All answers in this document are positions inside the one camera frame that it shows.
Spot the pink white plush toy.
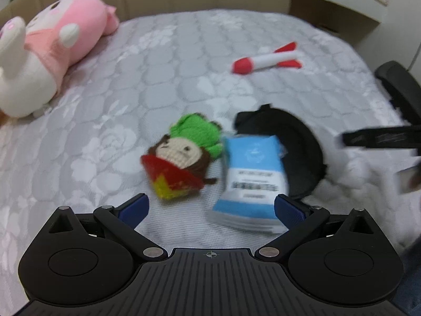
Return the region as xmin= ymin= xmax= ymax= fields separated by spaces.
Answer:
xmin=1 ymin=0 xmax=120 ymax=118

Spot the wooden desk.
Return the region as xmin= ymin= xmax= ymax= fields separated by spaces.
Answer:
xmin=289 ymin=0 xmax=388 ymax=48

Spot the red white toy rocket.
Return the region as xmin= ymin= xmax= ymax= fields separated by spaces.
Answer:
xmin=231 ymin=42 xmax=302 ymax=75

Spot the white wet wipe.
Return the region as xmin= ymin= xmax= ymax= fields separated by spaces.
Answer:
xmin=323 ymin=144 xmax=421 ymax=211

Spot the crochet doll green hat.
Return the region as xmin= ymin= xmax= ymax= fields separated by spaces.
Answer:
xmin=140 ymin=113 xmax=223 ymax=200

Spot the blue wet wipes pack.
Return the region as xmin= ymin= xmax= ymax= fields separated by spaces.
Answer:
xmin=208 ymin=135 xmax=290 ymax=234

